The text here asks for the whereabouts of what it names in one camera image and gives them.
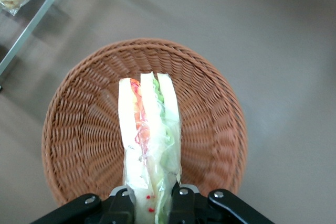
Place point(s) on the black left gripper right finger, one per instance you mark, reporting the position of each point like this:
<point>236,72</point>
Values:
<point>183,205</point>

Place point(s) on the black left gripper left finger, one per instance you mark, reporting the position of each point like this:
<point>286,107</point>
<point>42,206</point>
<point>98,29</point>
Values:
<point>120,208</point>

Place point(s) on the triangle sandwich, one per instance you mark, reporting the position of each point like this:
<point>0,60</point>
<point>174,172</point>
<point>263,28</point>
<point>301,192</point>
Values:
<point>149,129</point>

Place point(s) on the round shallow brown wicker basket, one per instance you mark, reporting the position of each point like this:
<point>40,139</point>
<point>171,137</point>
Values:
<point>84,129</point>

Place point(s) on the brown table cover sheet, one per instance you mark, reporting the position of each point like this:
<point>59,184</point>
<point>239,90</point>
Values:
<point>262,51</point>

